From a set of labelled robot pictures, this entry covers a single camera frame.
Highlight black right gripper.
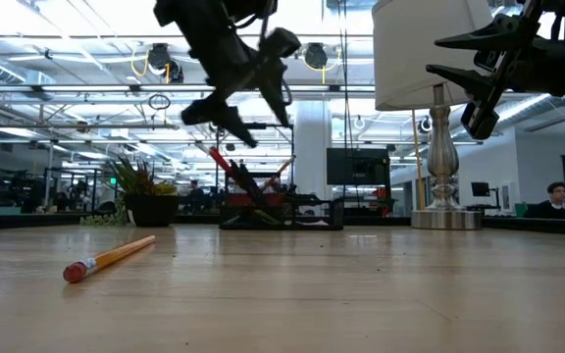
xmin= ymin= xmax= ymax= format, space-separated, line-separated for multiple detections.
xmin=426 ymin=0 xmax=565 ymax=140

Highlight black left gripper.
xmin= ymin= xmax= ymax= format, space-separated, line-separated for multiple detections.
xmin=181 ymin=19 xmax=302 ymax=149

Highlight red-handled scissors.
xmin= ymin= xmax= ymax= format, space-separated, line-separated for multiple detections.
xmin=207 ymin=145 xmax=270 ymax=208

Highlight orange pencil pink eraser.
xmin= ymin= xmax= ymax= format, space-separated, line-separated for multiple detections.
xmin=260 ymin=157 xmax=296 ymax=195
xmin=62 ymin=234 xmax=157 ymax=284

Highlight black mesh desk organizer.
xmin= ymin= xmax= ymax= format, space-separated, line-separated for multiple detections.
xmin=219 ymin=171 xmax=346 ymax=231

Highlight silver table lamp white shade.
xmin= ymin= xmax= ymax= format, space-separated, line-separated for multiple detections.
xmin=370 ymin=0 xmax=494 ymax=231

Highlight person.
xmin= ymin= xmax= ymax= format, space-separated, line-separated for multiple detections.
xmin=186 ymin=179 xmax=205 ymax=202
xmin=522 ymin=180 xmax=565 ymax=221

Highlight long ceiling light bar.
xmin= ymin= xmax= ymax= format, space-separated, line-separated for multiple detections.
xmin=120 ymin=83 xmax=377 ymax=94

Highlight yellow pole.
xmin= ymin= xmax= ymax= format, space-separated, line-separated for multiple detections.
xmin=411 ymin=110 xmax=426 ymax=212

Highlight large black monitor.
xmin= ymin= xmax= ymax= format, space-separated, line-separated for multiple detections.
xmin=326 ymin=147 xmax=392 ymax=187

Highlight small black monitor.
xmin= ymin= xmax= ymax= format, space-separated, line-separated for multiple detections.
xmin=470 ymin=181 xmax=502 ymax=210

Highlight potted green plant black pot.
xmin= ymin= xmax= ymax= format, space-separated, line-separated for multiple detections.
xmin=78 ymin=156 xmax=180 ymax=229

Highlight black metal frame stand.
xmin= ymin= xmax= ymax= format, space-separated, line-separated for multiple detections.
xmin=215 ymin=122 xmax=296 ymax=197

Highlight black ceiling cable reel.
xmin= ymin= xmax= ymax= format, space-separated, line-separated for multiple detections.
xmin=145 ymin=42 xmax=185 ymax=84
xmin=302 ymin=42 xmax=331 ymax=71

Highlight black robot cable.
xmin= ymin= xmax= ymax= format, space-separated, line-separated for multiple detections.
xmin=257 ymin=0 xmax=294 ymax=107

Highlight black hanging cable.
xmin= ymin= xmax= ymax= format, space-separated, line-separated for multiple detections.
xmin=338 ymin=0 xmax=352 ymax=151

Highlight black table frame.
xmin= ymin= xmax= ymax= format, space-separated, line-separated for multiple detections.
xmin=0 ymin=213 xmax=565 ymax=237

